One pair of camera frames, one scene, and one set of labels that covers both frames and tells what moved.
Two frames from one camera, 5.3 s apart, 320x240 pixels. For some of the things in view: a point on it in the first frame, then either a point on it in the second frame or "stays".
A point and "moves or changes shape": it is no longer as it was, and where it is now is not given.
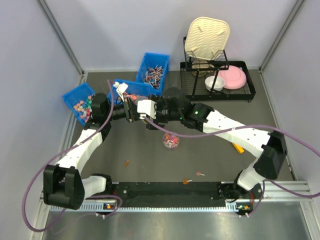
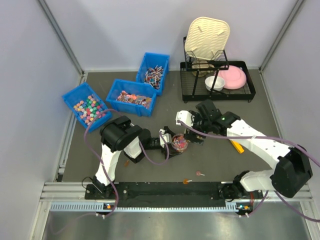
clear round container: x=171 y=141 moves or changes shape
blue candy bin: x=79 y=100 stays
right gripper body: x=152 y=122 -> x=196 y=130
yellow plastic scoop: x=239 y=148 stays
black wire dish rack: x=216 y=79 stays
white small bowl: x=219 y=85 stays
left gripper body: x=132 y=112 -> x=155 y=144
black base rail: x=176 y=194 stays
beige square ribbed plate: x=207 y=38 stays
